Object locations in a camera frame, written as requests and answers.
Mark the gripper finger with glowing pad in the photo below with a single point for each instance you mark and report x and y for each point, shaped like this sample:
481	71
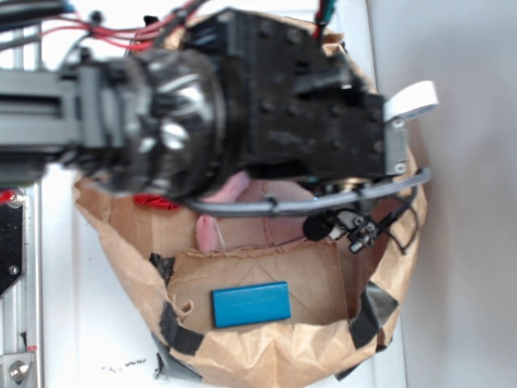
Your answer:
412	101

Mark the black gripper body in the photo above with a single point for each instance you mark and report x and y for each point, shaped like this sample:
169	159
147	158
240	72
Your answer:
293	110

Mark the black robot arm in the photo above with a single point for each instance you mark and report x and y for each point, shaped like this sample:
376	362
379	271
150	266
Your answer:
147	123

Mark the pink plush animal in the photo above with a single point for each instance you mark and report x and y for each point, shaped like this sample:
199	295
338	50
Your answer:
219	234

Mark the red crumpled cloth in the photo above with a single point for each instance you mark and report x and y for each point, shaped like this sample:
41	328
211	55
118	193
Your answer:
154	202

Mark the blue rectangular block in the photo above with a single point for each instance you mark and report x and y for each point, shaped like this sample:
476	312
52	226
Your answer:
251	304

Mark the brown paper bag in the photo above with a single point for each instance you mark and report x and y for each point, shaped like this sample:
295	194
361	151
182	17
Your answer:
344	306

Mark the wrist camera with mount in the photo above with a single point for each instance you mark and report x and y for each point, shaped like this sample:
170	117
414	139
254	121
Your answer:
360	227

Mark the aluminium extrusion rail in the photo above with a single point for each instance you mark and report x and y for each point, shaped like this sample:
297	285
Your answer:
22	343

